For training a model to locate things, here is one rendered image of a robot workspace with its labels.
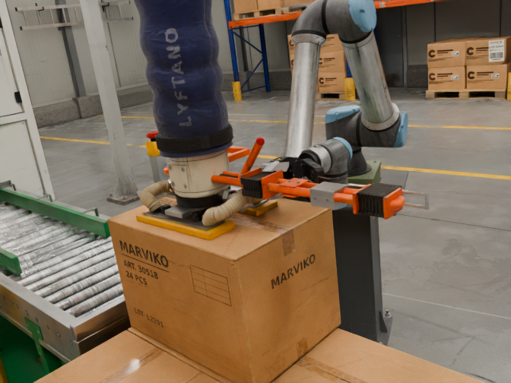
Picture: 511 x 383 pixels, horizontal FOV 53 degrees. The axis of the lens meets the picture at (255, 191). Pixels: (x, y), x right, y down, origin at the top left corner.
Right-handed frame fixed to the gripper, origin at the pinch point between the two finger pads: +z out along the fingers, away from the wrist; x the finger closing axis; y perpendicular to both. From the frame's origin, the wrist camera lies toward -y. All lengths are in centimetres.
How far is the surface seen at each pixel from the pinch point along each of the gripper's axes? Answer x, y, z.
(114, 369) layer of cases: -53, 40, 35
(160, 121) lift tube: 18.3, 28.8, 10.8
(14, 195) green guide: -45, 246, -21
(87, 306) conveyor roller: -54, 85, 20
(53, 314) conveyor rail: -48, 81, 34
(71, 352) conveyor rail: -60, 71, 35
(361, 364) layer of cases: -53, -20, -8
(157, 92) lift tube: 26.1, 29.4, 9.7
